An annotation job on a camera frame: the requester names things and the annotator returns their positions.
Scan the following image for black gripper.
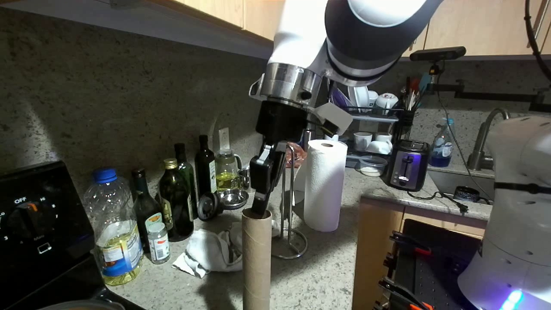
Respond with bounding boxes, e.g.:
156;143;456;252
249;102;308;219

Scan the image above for white paper towel roll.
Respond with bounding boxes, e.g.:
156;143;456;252
301;138;349;234

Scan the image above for brown cardboard core tube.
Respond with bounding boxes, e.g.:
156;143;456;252
240;207;275;310

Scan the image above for crumpled white paper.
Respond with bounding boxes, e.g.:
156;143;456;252
170;227;247;281

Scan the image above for orange plastic bag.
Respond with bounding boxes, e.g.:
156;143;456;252
284;140;308;169

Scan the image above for glass oil cruet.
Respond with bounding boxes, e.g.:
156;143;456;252
213;126;251;210

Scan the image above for stainless steel bowl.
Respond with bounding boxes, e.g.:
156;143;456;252
218;188;249;210

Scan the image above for dark bottle white label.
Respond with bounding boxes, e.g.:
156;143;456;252
192;133;218;203

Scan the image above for black round lid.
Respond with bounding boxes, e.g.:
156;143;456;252
194;193;222;224

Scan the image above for green glass bottle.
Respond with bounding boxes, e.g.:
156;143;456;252
172;141;199;221

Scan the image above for white mug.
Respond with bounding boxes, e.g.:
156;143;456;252
368;134;395;157
351;131;375;153

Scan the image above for olive oil bottle gold cap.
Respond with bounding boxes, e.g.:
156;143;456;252
156;157;196;243

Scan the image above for purple plate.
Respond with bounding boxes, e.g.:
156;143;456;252
330;85;351;114

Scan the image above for white plate stack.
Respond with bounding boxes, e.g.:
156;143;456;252
351;85;373;110

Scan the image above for black dish rack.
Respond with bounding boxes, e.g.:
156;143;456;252
342;85;416;174

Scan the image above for dark bottle yellow label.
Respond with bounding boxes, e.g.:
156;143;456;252
129;167;166;255

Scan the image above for wooden base cabinet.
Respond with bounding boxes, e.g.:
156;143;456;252
351;196;495;310

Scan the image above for small glass spice jar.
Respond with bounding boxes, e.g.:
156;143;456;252
142;219;172;265

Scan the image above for white ceramic bowl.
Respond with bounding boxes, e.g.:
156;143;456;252
373;91;401;112

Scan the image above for blue dish soap bottle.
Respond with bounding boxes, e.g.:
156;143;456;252
426;116;456;169

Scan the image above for clear plastic bottle blue cap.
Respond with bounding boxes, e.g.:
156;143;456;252
80;165;144;289

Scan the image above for black bin orange clamps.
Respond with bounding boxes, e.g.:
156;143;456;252
371;217;488;310

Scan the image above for metal kitchen faucet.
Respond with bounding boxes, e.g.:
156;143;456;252
464;107;513;172

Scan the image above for black electric stove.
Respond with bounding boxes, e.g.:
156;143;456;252
0;160;144;310

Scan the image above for wooden upper cabinets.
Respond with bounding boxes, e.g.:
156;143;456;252
170;0;551;62

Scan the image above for metal wire towel stand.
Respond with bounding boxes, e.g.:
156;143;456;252
270;143;309;262

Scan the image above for pale wrist camera mount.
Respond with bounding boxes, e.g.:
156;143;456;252
309;102;356;138

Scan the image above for black toaster power cable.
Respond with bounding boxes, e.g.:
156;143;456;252
404;188;471;215

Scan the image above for black stereo camera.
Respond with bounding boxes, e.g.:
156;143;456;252
407;45;468;64

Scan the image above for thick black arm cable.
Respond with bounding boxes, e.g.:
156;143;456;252
521;0;551;67

